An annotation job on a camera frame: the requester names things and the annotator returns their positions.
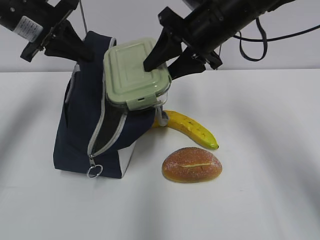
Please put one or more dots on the navy blue lunch bag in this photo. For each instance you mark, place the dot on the navy blue lunch bag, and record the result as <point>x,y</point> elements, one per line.
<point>94,137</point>

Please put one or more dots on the yellow banana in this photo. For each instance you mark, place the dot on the yellow banana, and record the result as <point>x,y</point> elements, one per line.
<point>191,128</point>

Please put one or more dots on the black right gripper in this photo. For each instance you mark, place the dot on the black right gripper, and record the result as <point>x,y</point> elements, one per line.
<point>207,27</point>

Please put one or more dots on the brown bread roll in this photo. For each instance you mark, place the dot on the brown bread roll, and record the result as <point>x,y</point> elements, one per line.
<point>191,165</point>

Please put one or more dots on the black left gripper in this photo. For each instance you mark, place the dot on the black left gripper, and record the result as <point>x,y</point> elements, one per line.
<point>35,20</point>

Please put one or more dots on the green lid glass container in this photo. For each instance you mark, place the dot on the green lid glass container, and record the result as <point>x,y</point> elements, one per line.
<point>127,83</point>

